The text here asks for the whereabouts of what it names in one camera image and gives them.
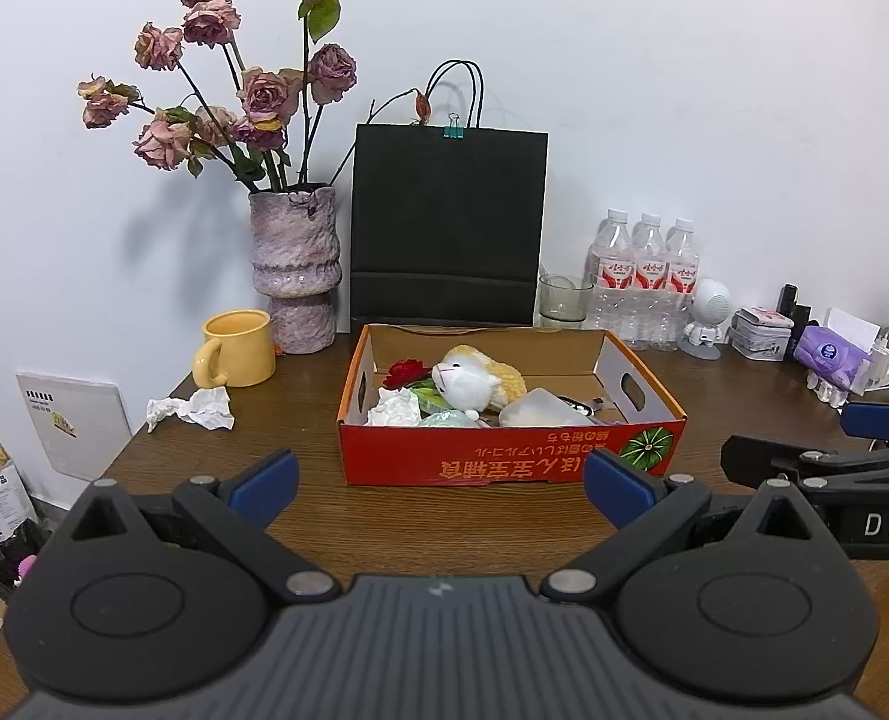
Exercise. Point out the green tissue packet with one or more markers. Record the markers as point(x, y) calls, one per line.
point(428, 397)

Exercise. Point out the translucent plastic container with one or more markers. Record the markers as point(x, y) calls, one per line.
point(542, 409)

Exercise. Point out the white printed tin box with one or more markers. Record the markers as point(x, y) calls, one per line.
point(759, 345)

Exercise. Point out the clear plastic bag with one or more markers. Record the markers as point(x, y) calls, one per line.
point(452, 418)

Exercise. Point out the red cardboard box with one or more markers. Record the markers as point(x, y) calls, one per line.
point(414, 457)

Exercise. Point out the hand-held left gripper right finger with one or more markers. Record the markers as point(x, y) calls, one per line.
point(618, 487)

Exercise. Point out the yellow mug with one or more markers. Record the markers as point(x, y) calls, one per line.
point(242, 352)

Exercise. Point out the black small object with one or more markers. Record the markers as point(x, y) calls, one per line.
point(583, 406)

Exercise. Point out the pink white small case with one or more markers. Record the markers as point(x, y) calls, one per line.
point(765, 316)

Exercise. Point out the purple tissue pack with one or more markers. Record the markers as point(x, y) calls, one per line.
point(831, 352)

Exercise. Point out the red artificial rose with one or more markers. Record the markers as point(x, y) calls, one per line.
point(407, 371)

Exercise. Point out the white orange plush hamster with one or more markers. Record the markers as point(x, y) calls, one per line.
point(467, 382)

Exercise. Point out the black small device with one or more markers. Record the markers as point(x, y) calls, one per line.
point(789, 300)

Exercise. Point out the white tissue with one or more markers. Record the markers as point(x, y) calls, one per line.
point(392, 409)
point(197, 409)

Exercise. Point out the black trash bag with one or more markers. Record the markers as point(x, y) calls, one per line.
point(9, 559)

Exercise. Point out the dried pink roses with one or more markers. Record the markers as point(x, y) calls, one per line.
point(264, 97)

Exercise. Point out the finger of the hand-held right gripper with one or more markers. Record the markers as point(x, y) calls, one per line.
point(879, 420)
point(759, 457)

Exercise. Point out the clear water bottle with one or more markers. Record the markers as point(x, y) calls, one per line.
point(651, 289)
point(609, 285)
point(683, 289)

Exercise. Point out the black paper bag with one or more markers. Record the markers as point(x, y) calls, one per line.
point(448, 225)

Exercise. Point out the white charger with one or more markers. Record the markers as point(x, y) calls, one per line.
point(883, 360)

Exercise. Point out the green binder clip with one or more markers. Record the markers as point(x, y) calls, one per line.
point(454, 131)

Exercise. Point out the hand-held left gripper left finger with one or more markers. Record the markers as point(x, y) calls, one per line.
point(264, 487)

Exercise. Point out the glass cup with spoon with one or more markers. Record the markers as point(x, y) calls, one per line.
point(564, 304)

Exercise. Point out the pink ceramic vase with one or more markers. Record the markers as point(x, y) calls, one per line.
point(294, 262)

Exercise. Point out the white robot figure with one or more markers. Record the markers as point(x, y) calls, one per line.
point(711, 307)

